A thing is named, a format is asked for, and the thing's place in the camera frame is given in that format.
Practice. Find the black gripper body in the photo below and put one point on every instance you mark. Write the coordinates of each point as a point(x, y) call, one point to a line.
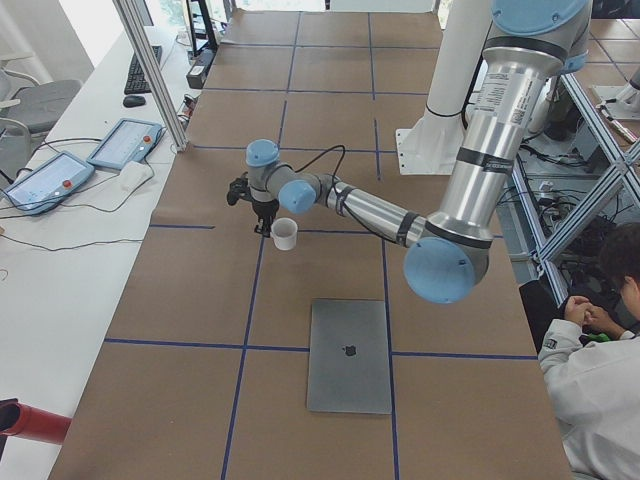
point(263, 208)

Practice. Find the white plastic cup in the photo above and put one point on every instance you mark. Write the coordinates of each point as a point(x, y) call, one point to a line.
point(284, 234)

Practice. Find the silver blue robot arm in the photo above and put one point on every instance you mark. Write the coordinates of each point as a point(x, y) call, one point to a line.
point(493, 63)

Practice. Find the grey closed laptop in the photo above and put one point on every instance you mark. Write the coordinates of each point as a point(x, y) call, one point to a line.
point(348, 361)

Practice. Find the person's clasped hands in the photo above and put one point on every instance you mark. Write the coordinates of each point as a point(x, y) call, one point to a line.
point(580, 311)

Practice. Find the white cloth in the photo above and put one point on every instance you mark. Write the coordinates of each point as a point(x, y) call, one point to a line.
point(133, 175)

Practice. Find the far blue teach pendant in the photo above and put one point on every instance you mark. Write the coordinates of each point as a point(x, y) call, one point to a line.
point(130, 140)

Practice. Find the blue teach pendant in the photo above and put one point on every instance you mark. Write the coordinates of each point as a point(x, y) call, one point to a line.
point(130, 140)
point(49, 184)

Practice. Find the black computer mouse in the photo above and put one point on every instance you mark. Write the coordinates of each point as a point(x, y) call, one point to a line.
point(132, 101)

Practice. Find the black keyboard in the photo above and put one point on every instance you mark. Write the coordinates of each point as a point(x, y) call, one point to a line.
point(136, 82)

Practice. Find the near blue teach pendant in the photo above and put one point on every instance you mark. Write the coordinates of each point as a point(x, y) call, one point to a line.
point(49, 184)

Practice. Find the grey office chair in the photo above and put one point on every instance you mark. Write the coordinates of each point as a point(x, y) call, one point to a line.
point(29, 107)

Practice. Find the red cylinder tube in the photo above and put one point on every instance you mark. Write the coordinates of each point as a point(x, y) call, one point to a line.
point(28, 422)

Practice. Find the person in white jacket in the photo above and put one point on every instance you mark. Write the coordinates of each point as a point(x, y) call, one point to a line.
point(592, 378)

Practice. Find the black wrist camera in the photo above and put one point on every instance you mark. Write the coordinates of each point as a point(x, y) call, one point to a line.
point(239, 189)

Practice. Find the grey aluminium frame post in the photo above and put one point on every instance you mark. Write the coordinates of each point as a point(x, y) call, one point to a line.
point(133, 25)

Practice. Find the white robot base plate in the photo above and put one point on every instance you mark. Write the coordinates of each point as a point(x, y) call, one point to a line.
point(427, 152)

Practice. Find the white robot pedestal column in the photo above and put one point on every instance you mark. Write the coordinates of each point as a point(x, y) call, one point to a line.
point(466, 29)

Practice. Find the aluminium frame side rail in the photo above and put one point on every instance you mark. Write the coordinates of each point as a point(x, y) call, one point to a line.
point(569, 191)

